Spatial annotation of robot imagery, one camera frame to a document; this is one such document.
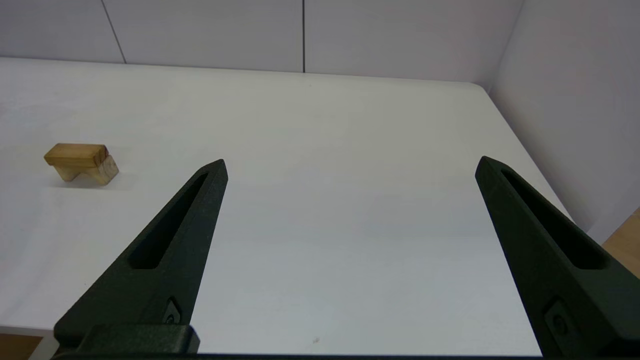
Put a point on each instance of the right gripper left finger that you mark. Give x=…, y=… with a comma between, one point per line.
x=125, y=302

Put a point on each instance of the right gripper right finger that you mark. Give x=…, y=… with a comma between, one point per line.
x=575, y=310

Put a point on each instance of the arched wooden building block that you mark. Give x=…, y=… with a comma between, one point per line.
x=102, y=172

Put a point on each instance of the rectangular wooden building block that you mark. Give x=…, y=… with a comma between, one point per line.
x=75, y=154

